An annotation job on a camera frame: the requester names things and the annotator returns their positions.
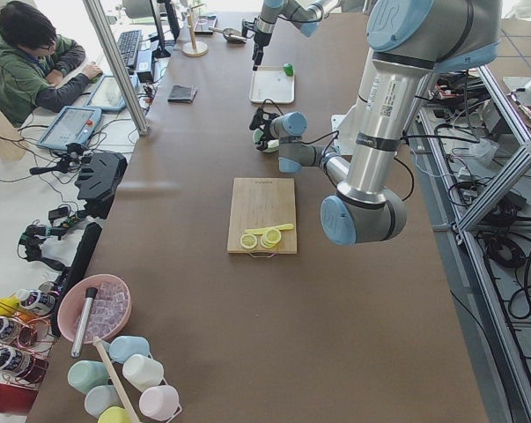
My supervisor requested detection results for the white cup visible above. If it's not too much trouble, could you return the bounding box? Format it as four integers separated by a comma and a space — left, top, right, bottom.
122, 354, 164, 392

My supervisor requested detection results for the black keyboard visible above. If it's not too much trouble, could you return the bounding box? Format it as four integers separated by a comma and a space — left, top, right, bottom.
117, 30, 143, 69

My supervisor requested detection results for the grey blue cup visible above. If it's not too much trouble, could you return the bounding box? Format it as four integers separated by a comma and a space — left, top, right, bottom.
84, 385, 122, 418

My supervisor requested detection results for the pastel blue cup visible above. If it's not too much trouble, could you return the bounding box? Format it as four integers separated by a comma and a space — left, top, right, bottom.
108, 335, 151, 364

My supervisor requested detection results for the cream rabbit print tray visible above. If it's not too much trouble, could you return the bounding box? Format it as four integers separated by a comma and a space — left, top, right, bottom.
248, 66, 295, 105

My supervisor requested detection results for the wooden mug tree stand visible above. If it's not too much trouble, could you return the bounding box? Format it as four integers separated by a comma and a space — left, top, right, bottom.
181, 4, 208, 57

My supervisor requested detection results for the grey folded cloth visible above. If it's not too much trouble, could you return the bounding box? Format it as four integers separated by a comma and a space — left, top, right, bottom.
167, 85, 198, 103

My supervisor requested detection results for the metal tube in bowl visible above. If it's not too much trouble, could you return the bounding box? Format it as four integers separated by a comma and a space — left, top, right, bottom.
70, 287, 98, 359

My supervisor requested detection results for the metal scoop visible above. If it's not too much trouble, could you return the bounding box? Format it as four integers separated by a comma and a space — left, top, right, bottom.
209, 26, 247, 44

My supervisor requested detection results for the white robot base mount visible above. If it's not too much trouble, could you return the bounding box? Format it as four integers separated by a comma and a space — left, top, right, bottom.
330, 89, 367, 156

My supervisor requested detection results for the pink bowl with ice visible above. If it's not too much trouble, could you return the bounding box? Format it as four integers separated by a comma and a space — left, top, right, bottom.
57, 274, 132, 344

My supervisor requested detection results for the wooden cutting board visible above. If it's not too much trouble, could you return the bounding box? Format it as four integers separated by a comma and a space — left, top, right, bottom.
226, 177, 298, 255

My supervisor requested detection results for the person in green jacket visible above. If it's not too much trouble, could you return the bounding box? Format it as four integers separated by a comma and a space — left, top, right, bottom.
0, 1, 102, 127

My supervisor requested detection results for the aluminium frame post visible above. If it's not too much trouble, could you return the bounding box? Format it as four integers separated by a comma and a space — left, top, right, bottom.
83, 0, 149, 137

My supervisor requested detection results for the mint green cup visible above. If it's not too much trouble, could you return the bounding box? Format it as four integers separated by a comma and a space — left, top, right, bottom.
67, 360, 109, 395

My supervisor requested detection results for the blue teach pendant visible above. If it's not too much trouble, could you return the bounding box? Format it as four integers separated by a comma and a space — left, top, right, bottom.
37, 106, 102, 151
85, 75, 126, 113

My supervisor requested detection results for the green lime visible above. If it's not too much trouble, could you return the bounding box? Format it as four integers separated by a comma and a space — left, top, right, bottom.
283, 63, 294, 77

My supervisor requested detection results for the lemon slice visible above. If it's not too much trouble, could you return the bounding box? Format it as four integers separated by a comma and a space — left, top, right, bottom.
260, 229, 282, 249
240, 234, 258, 249

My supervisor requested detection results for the yellow plastic knife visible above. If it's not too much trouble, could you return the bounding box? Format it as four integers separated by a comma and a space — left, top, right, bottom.
245, 223, 294, 235

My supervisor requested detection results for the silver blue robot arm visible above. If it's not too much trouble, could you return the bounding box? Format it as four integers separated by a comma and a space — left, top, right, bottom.
241, 0, 342, 71
249, 0, 502, 245

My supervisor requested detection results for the yellow cup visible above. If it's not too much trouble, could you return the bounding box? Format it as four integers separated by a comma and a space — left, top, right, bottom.
98, 406, 131, 423

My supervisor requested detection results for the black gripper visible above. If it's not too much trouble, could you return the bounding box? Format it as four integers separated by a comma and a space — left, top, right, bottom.
249, 99, 279, 150
242, 18, 269, 71

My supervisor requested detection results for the pink cup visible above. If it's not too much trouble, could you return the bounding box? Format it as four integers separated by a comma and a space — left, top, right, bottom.
139, 385, 181, 421

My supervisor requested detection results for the lower lemon slice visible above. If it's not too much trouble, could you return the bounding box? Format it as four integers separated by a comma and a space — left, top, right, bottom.
240, 234, 258, 249

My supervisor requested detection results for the upper lemon slice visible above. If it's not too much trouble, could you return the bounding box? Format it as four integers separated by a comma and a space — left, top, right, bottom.
260, 229, 282, 249

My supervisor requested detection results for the mint green bowl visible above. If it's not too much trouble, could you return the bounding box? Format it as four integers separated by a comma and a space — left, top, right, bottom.
253, 129, 279, 153

